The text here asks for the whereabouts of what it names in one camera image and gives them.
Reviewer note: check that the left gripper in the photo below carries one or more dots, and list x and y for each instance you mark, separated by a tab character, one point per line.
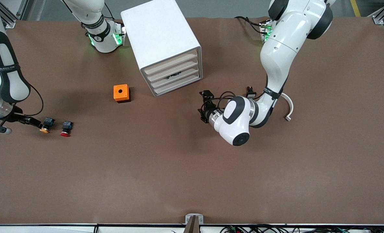
207	114

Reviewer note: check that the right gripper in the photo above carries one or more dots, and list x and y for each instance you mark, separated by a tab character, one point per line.
19	119

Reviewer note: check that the white plastic drawer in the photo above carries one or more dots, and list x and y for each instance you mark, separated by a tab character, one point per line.
188	54
188	72
188	63
188	79

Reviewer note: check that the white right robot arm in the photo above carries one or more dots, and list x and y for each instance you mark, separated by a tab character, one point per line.
98	38

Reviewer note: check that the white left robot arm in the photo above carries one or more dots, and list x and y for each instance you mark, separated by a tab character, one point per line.
276	55

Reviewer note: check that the yellow push button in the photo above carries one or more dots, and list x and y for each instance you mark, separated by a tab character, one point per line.
49	122

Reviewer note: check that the red push button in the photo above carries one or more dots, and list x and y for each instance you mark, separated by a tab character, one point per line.
65	133

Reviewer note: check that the white square push button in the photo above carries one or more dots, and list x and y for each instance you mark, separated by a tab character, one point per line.
251	94

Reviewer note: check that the white drawer cabinet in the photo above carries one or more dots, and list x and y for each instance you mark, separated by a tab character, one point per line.
156	32

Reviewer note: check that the brown table mat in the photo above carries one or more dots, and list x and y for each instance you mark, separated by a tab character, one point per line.
192	178

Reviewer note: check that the orange box with hole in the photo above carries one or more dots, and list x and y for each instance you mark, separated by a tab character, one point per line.
120	92

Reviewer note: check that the white curved plastic clamp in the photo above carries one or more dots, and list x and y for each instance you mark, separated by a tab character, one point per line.
292	106

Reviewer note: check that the metal base connector box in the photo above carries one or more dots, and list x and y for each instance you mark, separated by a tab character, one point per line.
265	30
120	34

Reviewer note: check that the grey metal bracket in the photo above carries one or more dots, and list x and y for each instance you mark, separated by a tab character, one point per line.
201	217

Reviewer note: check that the brown post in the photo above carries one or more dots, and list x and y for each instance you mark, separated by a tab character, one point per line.
192	226

